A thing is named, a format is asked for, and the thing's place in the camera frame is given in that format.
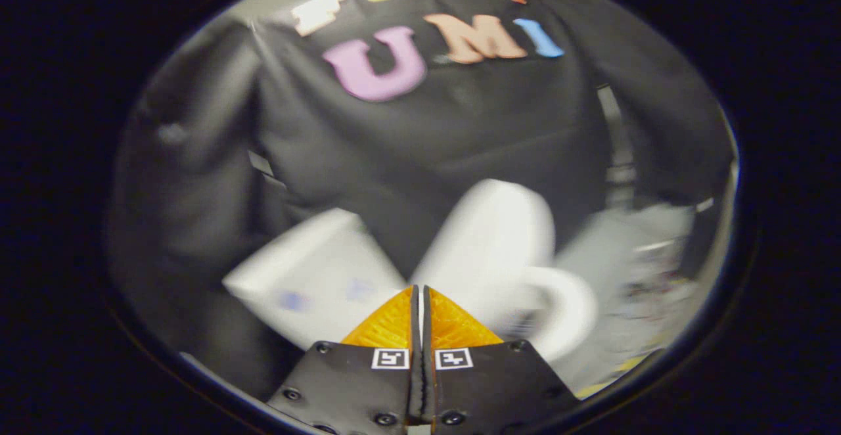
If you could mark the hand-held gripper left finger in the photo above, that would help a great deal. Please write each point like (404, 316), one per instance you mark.
(355, 389)

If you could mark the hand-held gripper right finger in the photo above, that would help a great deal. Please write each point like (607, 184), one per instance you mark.
(493, 389)

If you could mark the white toilet lid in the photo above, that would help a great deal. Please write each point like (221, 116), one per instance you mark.
(486, 244)

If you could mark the white toilet seat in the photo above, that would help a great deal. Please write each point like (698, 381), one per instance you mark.
(578, 310)

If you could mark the white ceramic toilet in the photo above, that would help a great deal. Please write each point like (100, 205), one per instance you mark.
(315, 277)

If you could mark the black backdrop cloth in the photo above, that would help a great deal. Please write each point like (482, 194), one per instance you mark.
(427, 133)

